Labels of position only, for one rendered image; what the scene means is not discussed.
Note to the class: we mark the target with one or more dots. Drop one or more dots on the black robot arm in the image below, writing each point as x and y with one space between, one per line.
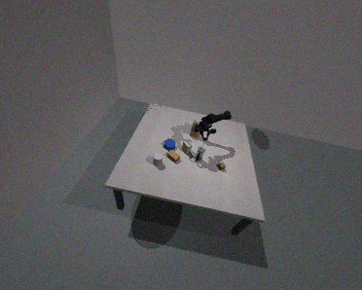
211 119

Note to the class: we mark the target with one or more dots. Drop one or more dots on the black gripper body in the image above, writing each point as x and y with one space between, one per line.
197 129

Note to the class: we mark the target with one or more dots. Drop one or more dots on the brown cube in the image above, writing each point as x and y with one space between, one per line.
221 166

